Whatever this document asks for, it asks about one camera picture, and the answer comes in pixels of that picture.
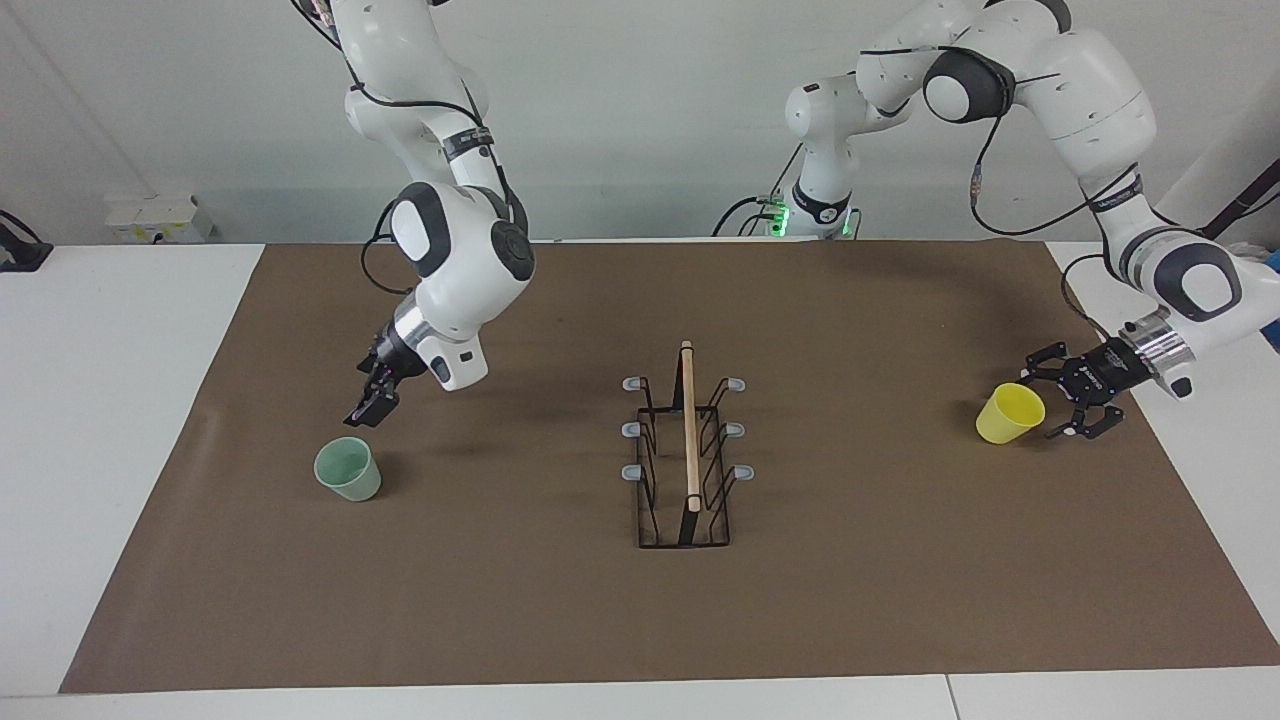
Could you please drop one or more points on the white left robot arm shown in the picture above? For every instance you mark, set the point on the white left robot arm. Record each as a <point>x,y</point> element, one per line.
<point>1080,90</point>

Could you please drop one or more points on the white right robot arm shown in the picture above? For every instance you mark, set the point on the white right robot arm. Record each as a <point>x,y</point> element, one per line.
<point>460,260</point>

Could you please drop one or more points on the blue box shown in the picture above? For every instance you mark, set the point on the blue box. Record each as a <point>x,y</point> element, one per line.
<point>1274,335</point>

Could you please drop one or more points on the yellow plastic cup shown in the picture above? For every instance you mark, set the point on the yellow plastic cup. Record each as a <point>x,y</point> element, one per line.
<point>1005,415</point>

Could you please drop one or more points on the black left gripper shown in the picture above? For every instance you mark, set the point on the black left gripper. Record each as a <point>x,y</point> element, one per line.
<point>1110,372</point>

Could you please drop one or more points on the black stand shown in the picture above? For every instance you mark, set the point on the black stand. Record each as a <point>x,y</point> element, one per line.
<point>1240,205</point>

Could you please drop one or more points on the white plastic bag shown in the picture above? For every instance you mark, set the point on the white plastic bag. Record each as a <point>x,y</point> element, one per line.
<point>1250,250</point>

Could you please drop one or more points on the black clamp mount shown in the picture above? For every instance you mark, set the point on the black clamp mount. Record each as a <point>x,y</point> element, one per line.
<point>20,250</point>

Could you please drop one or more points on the light green plastic cup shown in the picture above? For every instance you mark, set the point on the light green plastic cup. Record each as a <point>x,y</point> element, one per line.
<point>350,475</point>

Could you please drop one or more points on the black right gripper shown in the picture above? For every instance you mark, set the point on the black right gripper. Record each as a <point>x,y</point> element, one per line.
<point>393,358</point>

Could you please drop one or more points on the brown table mat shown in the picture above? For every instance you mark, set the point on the brown table mat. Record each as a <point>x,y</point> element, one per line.
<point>400,600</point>

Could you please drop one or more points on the white power strip box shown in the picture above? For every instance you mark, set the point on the white power strip box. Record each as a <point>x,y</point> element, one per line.
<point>160,218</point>

